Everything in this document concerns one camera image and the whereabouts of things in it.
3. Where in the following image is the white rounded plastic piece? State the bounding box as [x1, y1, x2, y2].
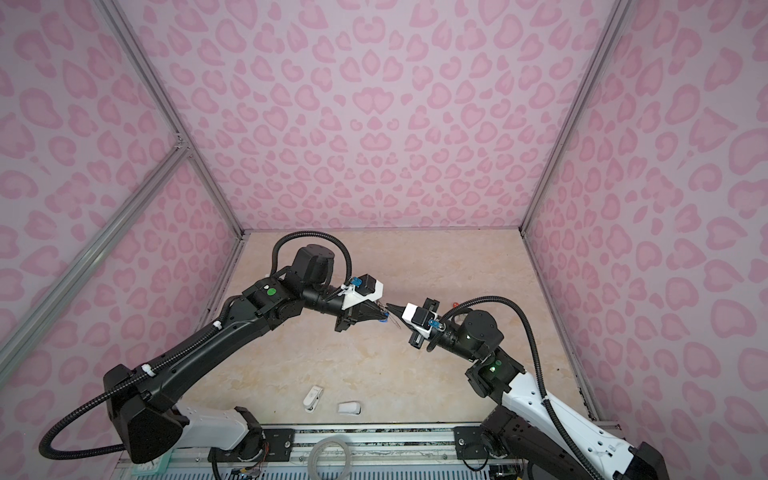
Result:
[337, 401, 362, 416]

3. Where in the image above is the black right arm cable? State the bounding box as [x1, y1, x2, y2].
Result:
[442, 295, 607, 480]

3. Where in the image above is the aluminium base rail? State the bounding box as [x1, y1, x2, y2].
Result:
[112, 423, 548, 479]

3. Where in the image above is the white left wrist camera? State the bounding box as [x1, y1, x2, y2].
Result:
[340, 275, 384, 311]

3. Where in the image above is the small mint green clock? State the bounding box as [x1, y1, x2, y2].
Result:
[131, 455, 171, 477]

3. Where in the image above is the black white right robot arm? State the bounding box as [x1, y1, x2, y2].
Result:
[386, 296, 669, 479]

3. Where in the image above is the white clip device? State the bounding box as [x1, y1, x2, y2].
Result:
[302, 385, 324, 412]

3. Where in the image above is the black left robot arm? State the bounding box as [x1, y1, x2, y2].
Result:
[104, 244, 388, 464]

